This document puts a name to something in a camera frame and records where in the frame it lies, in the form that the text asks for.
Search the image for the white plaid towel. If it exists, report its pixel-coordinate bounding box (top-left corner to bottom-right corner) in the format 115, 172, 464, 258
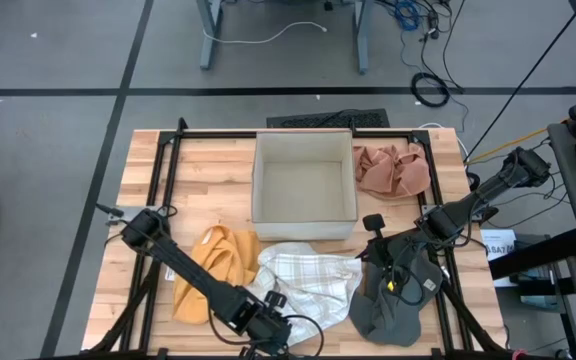
247, 242, 364, 347

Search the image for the yellow cable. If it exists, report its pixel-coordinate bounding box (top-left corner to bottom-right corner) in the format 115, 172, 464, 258
465, 102, 576, 166

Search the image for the long straight black pole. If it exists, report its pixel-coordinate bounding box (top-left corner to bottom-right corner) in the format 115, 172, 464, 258
462, 0, 576, 164

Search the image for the beige fabric storage box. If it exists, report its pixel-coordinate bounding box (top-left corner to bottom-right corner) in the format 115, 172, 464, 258
251, 130, 359, 242

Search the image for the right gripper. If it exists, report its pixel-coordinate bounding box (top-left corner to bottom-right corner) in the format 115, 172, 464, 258
357, 213, 422, 282

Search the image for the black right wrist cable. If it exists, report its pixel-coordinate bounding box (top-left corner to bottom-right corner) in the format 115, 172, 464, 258
387, 239, 427, 307

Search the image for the white printed paper label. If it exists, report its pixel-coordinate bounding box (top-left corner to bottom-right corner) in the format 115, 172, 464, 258
480, 228, 519, 289

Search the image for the coiled black cable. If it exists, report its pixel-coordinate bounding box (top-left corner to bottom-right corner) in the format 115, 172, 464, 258
409, 71, 452, 109

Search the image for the black power adapter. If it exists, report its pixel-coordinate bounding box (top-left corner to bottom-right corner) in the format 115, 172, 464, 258
425, 7, 443, 42

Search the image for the mustard yellow towel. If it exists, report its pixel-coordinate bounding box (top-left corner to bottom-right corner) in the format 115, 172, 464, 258
171, 224, 262, 325

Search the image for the dark grey waffle towel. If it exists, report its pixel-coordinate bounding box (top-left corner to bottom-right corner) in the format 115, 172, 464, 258
348, 249, 444, 348

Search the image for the blue cable bundle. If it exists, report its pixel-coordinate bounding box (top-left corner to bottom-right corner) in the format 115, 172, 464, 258
392, 0, 422, 32

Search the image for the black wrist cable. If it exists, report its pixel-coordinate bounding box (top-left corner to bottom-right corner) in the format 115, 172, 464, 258
207, 299, 326, 359
387, 239, 427, 307

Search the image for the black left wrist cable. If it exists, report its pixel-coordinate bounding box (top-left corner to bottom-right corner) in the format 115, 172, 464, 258
207, 299, 326, 359

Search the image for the black perforated floor mat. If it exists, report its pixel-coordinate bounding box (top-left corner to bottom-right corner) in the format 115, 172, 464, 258
266, 108, 391, 129

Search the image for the black metal table frame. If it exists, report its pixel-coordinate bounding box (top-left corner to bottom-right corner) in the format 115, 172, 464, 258
85, 117, 509, 360

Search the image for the white floor cable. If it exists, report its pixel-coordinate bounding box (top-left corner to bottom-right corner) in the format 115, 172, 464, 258
202, 20, 329, 46

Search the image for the salmon pink towel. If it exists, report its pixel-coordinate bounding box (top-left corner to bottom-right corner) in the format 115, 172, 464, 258
352, 143, 432, 200

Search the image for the grey desk leg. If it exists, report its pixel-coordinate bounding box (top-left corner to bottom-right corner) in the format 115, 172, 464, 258
352, 0, 372, 76
196, 0, 225, 71

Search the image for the black cart beam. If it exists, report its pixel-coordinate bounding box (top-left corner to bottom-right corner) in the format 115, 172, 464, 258
487, 227, 576, 281

